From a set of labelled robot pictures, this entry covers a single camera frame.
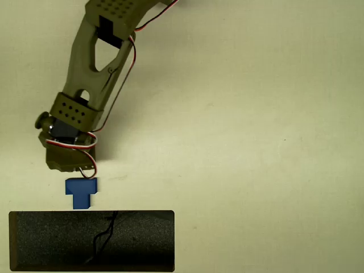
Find blue T-shaped block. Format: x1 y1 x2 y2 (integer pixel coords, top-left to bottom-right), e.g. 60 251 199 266
65 177 99 210

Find white red black servo cable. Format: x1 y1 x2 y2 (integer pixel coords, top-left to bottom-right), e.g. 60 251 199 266
46 132 99 179

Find thin black cable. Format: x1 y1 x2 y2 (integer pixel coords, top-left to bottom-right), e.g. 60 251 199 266
84 210 119 264

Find red black arm cable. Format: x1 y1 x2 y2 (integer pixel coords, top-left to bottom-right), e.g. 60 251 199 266
92 0 180 133

